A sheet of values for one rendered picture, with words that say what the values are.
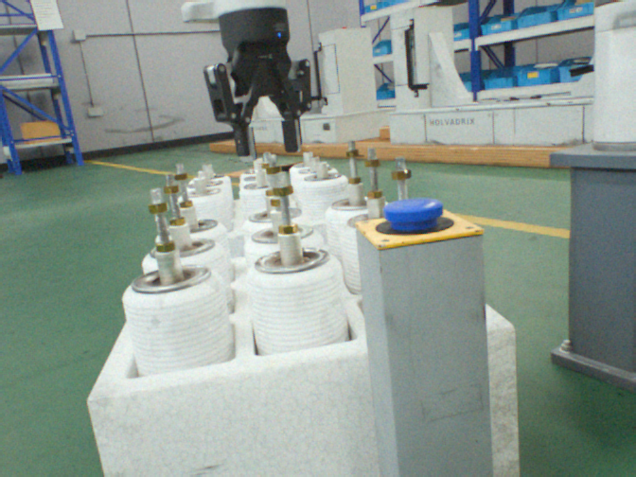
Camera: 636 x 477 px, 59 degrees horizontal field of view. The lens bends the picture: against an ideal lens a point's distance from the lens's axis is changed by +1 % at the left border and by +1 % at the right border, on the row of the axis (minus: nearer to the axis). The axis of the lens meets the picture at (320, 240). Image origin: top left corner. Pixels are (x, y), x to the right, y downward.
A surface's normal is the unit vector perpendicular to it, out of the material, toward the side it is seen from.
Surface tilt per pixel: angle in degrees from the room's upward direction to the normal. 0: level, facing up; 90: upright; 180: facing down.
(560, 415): 0
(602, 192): 90
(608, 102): 90
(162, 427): 90
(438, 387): 90
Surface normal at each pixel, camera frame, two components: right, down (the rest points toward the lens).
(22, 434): -0.11, -0.96
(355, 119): 0.56, 0.14
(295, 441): 0.15, 0.23
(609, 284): -0.82, 0.23
